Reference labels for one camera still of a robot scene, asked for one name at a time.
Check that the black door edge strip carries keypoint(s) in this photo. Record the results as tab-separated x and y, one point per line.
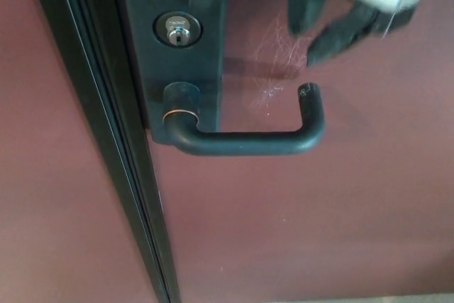
106	122

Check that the maroon door with lock plate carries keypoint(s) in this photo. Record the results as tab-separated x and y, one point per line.
319	210

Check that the silver lock cylinder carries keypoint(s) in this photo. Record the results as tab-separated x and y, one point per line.
178	31

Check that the plain maroon door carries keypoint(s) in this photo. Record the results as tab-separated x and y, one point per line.
53	193

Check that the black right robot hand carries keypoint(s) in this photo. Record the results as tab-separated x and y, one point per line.
305	1

